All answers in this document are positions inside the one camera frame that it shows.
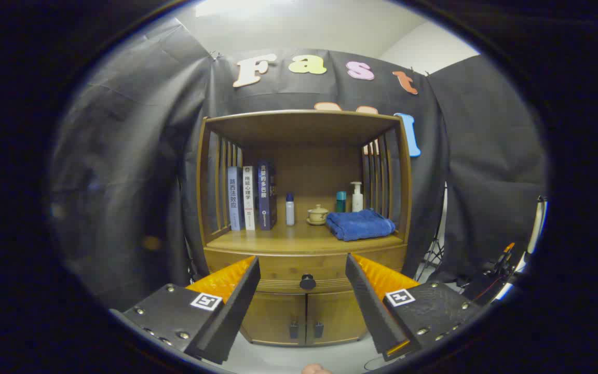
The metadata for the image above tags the white pole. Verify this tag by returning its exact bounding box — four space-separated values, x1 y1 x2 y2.
525 196 548 255

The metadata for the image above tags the blue folded towel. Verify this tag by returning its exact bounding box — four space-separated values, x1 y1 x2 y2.
325 208 396 242

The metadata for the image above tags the dark blue book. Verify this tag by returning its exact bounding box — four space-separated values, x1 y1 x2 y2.
255 160 278 231

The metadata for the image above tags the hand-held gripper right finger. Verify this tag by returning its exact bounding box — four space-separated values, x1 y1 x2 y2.
345 253 481 363

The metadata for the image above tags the black clamp with orange tip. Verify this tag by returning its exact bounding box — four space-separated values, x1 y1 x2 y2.
478 242 518 302

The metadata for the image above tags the wooden cabinet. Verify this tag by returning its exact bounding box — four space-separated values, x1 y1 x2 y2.
195 109 414 348

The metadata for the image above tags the wooden cabinet door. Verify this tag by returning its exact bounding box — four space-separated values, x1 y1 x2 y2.
306 291 367 345
240 292 307 346

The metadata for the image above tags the wooden countertop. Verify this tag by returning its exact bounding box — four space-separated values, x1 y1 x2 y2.
207 196 404 255

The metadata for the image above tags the white book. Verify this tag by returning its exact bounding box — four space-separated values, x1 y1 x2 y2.
242 166 257 231

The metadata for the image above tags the wooden drawer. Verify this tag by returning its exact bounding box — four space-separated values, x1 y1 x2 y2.
205 244 407 294

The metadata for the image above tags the light blue book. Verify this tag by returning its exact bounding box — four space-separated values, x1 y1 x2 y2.
227 166 244 231

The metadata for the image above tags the beige lidded teacup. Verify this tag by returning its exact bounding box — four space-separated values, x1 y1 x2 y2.
306 204 329 226

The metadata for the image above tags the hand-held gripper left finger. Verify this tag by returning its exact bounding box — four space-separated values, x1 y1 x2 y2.
110 256 261 365

